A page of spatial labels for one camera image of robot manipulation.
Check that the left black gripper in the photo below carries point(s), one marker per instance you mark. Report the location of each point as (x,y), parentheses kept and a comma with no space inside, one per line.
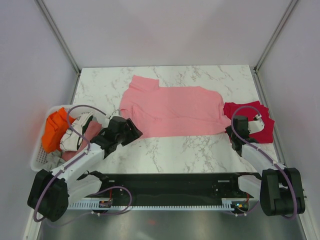
(133,133)

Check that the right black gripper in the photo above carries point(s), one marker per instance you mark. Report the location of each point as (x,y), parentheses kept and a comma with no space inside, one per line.
(229,130)

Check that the light pink t-shirt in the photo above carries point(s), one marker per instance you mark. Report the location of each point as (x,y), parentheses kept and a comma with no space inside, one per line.
(173,111)

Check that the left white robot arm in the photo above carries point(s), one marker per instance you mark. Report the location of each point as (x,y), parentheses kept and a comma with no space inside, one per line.
(53,191)

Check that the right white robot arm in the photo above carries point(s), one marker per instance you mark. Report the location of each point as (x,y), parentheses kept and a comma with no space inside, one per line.
(279,188)

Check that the folded red t-shirt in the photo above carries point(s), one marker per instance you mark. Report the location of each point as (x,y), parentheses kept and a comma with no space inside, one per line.
(266,135)

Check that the dusty rose t-shirt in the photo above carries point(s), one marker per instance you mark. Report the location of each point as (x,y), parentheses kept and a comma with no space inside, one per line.
(92,130)

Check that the white printed t-shirt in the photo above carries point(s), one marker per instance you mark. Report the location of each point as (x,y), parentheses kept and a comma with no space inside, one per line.
(71,141)

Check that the orange t-shirt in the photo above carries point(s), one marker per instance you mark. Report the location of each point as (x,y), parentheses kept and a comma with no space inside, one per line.
(56,126)

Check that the white plastic laundry basket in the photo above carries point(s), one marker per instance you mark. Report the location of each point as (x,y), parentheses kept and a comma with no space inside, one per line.
(39,156)

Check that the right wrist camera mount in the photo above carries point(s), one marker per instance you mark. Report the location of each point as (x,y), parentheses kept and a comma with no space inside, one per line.
(256,125)

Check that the right aluminium frame post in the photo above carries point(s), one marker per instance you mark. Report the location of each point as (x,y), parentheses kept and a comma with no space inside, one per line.
(276,33)

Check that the aluminium frame post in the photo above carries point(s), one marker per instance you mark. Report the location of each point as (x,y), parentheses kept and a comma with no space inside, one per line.
(57,34)
(276,33)

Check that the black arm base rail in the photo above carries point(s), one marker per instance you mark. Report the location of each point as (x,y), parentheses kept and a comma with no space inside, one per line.
(171,189)

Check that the white slotted cable duct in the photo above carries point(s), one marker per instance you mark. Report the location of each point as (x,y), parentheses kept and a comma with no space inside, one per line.
(93,204)

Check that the left aluminium frame post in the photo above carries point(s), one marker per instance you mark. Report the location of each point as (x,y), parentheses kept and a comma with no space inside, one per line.
(57,34)

